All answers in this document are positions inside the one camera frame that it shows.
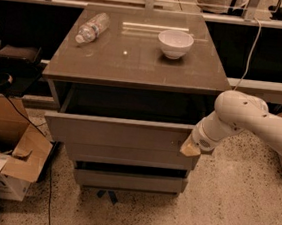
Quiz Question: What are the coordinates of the grey middle drawer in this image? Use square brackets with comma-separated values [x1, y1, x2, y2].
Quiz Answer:
[65, 143, 199, 170]

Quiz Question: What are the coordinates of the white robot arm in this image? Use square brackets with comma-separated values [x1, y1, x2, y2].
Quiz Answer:
[180, 90, 282, 157]

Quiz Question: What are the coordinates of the grey drawer cabinet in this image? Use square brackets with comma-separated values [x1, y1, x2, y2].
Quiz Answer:
[29, 0, 241, 216]

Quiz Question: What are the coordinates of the clear plastic water bottle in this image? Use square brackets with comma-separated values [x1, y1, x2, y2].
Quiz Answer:
[75, 13, 110, 44]

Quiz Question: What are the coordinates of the dark chair left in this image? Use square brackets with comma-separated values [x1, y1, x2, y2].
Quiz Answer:
[0, 40, 42, 98]

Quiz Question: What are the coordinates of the grey drawer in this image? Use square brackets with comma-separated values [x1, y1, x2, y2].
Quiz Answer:
[65, 143, 199, 170]
[73, 169, 188, 194]
[45, 112, 194, 152]

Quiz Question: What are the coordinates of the grey top drawer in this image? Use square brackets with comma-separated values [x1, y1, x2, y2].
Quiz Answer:
[45, 112, 194, 152]

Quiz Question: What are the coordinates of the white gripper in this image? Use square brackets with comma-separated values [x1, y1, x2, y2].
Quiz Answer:
[180, 122, 219, 157]

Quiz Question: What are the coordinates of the white cable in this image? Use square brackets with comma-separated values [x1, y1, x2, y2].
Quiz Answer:
[233, 15, 264, 94]

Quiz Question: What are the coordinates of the grey bottom drawer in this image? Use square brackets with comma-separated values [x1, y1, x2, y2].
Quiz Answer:
[73, 169, 188, 194]

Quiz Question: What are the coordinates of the black cable on floor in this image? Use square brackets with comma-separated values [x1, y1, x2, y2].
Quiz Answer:
[0, 94, 66, 225]

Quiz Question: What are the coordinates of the open cardboard box left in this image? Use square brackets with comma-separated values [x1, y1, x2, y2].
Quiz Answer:
[0, 97, 52, 201]

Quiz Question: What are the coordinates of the white ceramic bowl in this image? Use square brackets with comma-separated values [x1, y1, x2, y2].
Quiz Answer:
[158, 29, 194, 60]

